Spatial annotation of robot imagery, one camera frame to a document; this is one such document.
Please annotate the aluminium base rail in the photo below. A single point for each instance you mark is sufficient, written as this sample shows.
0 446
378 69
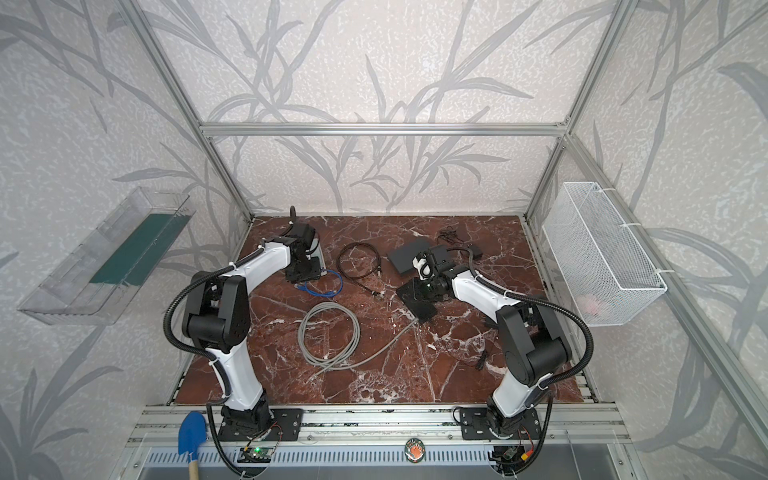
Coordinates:
435 424

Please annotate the black ribbed router box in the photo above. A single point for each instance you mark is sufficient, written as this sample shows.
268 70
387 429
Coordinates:
411 295

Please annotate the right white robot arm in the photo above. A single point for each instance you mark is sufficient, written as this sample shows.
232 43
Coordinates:
543 343

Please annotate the pink item in basket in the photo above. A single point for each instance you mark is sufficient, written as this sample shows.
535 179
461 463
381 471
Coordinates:
590 305

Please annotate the white wire mesh basket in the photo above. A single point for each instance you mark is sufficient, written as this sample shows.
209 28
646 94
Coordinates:
597 253

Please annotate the red round button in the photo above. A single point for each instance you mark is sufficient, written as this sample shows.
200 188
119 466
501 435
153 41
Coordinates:
414 450

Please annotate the dark grey network switch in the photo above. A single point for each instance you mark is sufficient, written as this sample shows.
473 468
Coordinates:
402 257

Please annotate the blue shovel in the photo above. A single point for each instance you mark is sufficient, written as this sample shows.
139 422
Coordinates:
191 435

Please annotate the clear plastic wall bin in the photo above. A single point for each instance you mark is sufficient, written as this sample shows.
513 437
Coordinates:
95 283

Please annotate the green circuit board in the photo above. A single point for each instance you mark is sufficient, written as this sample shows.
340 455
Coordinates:
255 455

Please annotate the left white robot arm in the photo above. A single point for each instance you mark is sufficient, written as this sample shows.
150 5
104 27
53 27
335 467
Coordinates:
211 318

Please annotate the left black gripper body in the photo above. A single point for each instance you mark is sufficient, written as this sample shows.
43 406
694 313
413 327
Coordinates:
306 264

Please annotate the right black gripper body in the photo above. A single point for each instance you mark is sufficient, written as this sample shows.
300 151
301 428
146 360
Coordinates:
414 294

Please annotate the black power adapter with cable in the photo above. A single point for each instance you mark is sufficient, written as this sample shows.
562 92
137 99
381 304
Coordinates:
456 241

